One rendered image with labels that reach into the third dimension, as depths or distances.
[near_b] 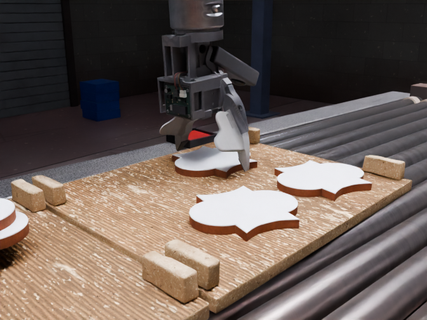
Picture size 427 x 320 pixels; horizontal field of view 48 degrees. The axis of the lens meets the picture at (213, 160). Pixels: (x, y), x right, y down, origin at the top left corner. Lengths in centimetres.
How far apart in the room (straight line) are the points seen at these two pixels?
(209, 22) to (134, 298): 38
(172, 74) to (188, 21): 7
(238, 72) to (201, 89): 10
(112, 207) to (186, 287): 23
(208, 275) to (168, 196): 23
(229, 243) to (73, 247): 16
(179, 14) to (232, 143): 19
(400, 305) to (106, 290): 27
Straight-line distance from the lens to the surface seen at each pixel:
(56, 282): 47
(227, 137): 67
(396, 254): 58
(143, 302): 43
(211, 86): 67
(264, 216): 55
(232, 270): 47
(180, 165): 72
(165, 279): 42
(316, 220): 58
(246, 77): 75
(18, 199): 65
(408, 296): 51
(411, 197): 73
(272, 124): 111
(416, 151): 96
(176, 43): 65
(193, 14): 66
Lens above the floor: 117
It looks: 18 degrees down
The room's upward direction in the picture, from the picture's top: straight up
